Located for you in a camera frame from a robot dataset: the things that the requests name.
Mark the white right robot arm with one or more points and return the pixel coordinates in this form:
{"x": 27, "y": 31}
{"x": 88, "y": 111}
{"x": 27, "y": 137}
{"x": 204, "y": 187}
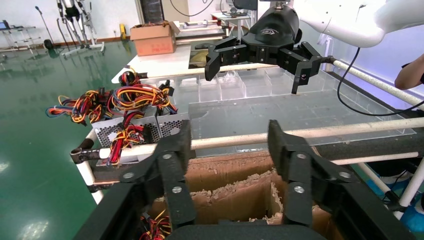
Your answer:
{"x": 357, "y": 26}

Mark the white desk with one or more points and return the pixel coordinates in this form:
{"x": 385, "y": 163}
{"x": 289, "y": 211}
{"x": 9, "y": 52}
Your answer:
{"x": 232, "y": 16}

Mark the white robot test stand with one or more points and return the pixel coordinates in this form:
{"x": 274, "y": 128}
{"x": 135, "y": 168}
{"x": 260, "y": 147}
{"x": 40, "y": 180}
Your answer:
{"x": 78, "y": 23}

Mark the person's bare forearm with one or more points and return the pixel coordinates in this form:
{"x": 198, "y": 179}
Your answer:
{"x": 410, "y": 74}

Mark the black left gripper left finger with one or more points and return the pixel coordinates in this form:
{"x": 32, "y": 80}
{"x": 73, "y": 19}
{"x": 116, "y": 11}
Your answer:
{"x": 172, "y": 172}

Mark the black monitor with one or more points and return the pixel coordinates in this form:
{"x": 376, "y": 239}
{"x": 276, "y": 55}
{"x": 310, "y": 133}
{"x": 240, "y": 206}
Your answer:
{"x": 245, "y": 4}

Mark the open cardboard box with dividers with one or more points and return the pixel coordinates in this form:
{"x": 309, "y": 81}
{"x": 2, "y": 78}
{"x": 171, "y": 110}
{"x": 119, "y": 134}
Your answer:
{"x": 232, "y": 172}

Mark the yellow floor sign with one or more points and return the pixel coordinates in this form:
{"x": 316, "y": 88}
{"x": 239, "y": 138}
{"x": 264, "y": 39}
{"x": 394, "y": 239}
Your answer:
{"x": 123, "y": 32}

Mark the black padded frame beam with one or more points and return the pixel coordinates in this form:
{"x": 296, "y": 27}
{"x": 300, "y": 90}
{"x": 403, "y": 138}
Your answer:
{"x": 364, "y": 144}

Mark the clear acrylic divider tray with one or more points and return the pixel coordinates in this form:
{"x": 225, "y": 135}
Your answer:
{"x": 232, "y": 91}

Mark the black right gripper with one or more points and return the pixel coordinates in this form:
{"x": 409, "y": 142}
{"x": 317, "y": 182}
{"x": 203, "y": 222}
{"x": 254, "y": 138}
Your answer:
{"x": 271, "y": 31}

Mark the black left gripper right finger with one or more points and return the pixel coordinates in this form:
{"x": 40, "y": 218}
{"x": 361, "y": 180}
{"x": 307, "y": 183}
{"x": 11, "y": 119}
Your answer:
{"x": 296, "y": 172}

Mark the blue bin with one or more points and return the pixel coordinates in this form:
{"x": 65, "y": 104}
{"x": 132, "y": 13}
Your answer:
{"x": 414, "y": 218}

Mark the closed brown cardboard box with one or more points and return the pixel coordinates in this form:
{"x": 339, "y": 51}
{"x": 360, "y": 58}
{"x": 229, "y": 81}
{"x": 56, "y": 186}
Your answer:
{"x": 154, "y": 39}

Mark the yellow bag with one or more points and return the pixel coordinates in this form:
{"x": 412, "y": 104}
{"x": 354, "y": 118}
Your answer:
{"x": 198, "y": 58}

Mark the black microphone stand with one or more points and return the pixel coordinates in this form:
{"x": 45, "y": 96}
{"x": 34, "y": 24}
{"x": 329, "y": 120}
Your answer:
{"x": 44, "y": 28}

